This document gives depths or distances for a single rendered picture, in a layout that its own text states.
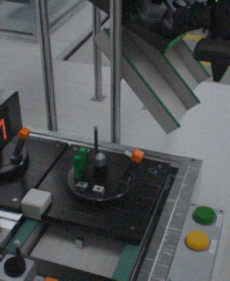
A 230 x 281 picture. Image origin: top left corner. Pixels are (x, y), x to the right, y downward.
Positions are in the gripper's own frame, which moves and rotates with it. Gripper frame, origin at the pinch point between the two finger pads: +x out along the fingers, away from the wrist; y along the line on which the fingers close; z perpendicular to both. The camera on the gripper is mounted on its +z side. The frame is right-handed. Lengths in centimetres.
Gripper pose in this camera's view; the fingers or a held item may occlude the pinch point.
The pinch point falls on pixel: (218, 62)
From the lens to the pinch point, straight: 85.9
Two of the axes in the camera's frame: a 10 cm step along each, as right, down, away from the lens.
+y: -3.3, 5.2, -7.9
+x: 0.0, 8.4, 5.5
